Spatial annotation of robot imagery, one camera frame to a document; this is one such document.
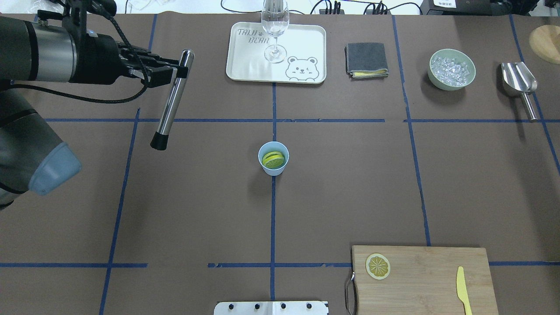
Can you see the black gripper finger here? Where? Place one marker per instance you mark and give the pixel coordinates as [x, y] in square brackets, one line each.
[149, 59]
[161, 75]

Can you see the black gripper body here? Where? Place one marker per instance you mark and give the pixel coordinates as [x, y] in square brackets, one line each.
[97, 58]

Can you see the steel muddler black tip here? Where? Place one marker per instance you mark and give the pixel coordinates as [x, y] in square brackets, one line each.
[161, 136]

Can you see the lemon half piece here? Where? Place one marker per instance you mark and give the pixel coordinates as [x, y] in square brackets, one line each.
[273, 160]

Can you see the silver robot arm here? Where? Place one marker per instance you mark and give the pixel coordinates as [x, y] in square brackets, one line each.
[33, 156]

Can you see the blue plastic cup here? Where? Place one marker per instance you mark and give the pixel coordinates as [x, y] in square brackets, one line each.
[273, 146]

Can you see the thin lemon slice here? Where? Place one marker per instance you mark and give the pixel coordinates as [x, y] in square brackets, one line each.
[378, 266]

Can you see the wooden cup tree stand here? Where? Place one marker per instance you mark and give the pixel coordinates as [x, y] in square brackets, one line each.
[545, 43]

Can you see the clear wine glass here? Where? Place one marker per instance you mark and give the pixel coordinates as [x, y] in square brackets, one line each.
[275, 19]

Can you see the cream bear serving tray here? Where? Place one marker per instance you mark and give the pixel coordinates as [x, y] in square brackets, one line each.
[299, 57]

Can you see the grey folded cloth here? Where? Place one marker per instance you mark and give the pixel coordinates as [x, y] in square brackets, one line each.
[366, 60]

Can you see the green bowl of ice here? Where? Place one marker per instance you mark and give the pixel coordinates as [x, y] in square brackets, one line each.
[451, 70]

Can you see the bamboo cutting board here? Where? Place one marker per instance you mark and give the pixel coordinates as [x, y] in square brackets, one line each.
[422, 281]

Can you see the metal ice scoop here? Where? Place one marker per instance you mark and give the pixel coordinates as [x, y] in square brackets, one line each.
[519, 81]

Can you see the yellow plastic knife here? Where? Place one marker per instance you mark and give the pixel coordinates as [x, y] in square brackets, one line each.
[461, 290]

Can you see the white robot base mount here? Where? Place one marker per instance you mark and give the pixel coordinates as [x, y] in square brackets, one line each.
[272, 308]

